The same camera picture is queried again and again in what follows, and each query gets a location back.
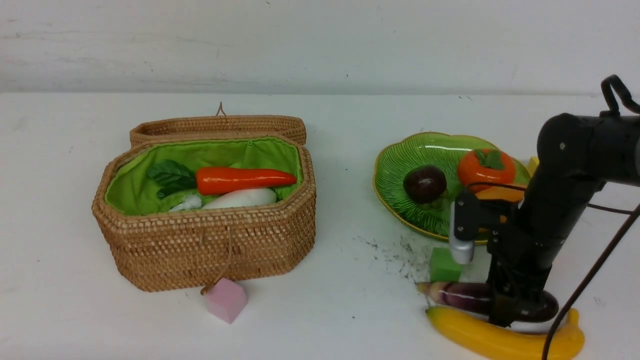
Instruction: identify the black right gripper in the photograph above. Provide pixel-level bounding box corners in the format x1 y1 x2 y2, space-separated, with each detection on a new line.
486 222 553 328

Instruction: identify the purple eggplant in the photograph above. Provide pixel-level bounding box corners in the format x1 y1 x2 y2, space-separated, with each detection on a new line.
416 281 559 323

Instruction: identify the yellow orange mango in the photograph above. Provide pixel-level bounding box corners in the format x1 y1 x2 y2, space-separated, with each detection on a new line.
470 183 527 210

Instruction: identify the orange persimmon with green leaf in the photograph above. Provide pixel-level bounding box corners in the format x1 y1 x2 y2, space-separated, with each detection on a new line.
456 148 517 187

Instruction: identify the dark purple mangosteen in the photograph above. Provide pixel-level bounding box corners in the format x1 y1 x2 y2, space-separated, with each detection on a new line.
402 165 448 205

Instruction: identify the white radish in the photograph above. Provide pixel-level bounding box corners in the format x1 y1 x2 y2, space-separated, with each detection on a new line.
202 187 278 210

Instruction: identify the orange carrot with green leaves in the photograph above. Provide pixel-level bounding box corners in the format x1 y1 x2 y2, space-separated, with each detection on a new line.
146 159 297 199

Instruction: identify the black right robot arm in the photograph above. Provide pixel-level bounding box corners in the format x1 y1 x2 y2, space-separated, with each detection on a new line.
487 111 640 327

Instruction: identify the green foam cube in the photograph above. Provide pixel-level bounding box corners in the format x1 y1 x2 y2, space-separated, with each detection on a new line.
429 247 463 283

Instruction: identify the yellow banana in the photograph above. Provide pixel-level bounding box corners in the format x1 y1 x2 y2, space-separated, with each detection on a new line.
425 306 586 360

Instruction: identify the yellow foam cube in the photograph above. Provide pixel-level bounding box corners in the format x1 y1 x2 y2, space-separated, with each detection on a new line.
526 156 540 177

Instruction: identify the pink foam cube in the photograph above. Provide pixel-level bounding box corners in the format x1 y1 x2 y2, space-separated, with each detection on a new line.
202 278 249 324

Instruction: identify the woven rattan basket lid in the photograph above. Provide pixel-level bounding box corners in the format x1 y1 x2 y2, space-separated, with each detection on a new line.
129 104 307 147

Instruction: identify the woven rattan basket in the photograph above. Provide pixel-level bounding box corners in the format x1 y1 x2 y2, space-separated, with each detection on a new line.
92 132 317 292

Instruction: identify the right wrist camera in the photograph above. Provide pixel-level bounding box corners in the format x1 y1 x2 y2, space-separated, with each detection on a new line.
448 189 501 265

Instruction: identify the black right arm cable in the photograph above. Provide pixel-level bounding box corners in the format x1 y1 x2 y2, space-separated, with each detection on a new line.
467 75 640 360

